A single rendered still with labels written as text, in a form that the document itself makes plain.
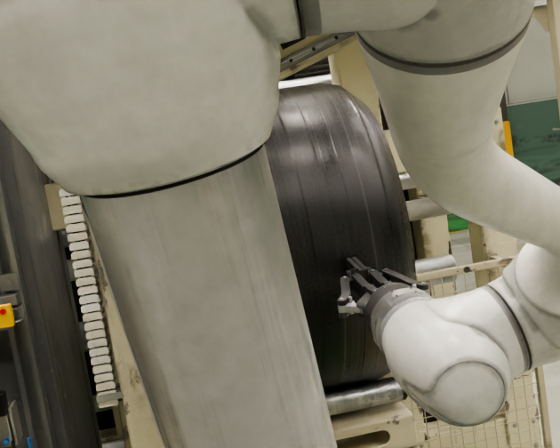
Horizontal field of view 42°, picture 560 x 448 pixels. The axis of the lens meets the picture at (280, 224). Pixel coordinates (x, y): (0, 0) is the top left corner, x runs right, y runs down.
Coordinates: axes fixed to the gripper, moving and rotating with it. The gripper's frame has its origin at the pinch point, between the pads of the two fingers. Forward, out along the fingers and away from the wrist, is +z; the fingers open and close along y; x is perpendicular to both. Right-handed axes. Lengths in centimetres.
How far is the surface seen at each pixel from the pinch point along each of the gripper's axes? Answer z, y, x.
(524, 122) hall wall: 890, -491, 130
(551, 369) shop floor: 223, -152, 149
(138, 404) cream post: 20.7, 37.6, 24.2
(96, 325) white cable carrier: 23.9, 42.3, 9.2
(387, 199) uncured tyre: 6.5, -7.6, -8.8
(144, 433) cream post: 20, 37, 30
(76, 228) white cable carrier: 26, 42, -8
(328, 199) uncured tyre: 6.5, 1.7, -10.4
